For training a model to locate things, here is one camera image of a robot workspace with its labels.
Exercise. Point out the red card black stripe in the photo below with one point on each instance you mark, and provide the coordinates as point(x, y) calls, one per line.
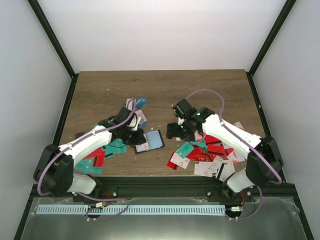
point(97, 157)

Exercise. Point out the red VIP card gold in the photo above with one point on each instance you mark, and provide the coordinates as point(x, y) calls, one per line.
point(199, 156)

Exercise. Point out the white floral VIP card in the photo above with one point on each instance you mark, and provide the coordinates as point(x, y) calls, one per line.
point(142, 147)

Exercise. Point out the black leather card holder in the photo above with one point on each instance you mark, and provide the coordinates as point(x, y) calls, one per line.
point(154, 139)

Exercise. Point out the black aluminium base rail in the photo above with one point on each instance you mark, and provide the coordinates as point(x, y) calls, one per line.
point(159, 187)

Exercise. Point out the teal vip card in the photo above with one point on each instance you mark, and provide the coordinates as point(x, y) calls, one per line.
point(113, 149)
point(184, 150)

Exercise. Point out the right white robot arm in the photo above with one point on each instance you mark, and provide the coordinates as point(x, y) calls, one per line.
point(262, 155)

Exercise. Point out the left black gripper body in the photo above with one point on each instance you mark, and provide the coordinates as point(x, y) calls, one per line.
point(131, 139)

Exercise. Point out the blue card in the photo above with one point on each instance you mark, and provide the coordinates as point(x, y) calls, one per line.
point(140, 102)

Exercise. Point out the white card magnetic stripe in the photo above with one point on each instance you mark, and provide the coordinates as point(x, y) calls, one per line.
point(130, 103)

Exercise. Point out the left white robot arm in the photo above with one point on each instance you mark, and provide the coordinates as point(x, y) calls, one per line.
point(55, 174)

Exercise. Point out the teal VIP card right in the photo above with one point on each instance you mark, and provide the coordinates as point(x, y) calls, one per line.
point(184, 150)

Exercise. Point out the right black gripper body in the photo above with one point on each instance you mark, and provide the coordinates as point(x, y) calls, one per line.
point(184, 132)

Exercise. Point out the red card front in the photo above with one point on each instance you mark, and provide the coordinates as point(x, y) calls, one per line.
point(176, 161)

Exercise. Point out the light blue slotted rail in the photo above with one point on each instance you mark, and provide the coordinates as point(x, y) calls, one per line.
point(206, 210)

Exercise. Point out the teal card front left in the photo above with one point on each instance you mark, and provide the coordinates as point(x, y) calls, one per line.
point(86, 166)

